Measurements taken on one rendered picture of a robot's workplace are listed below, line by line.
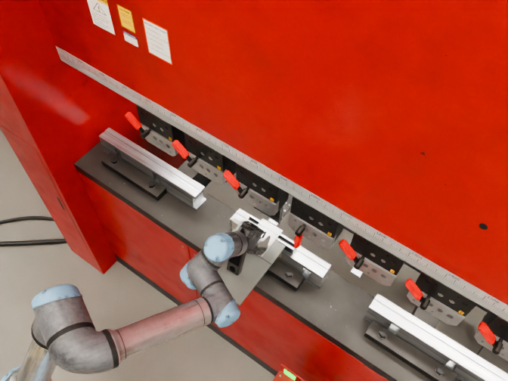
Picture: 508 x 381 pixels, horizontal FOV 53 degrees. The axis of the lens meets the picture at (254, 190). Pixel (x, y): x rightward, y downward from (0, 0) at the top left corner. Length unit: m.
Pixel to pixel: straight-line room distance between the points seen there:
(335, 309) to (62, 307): 0.91
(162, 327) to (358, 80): 0.77
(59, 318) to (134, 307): 1.48
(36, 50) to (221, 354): 1.63
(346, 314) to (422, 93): 1.00
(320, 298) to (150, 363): 1.13
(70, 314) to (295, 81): 0.76
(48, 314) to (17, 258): 1.77
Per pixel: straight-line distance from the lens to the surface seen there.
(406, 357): 1.77
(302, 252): 1.77
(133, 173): 2.07
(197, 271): 1.46
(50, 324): 1.33
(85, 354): 1.29
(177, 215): 1.96
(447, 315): 1.51
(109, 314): 2.79
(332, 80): 1.07
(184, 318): 1.37
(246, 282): 1.68
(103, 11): 1.51
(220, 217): 1.94
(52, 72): 1.91
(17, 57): 1.80
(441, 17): 0.90
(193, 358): 2.65
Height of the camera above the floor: 2.53
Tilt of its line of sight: 55 degrees down
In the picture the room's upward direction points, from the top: 2 degrees clockwise
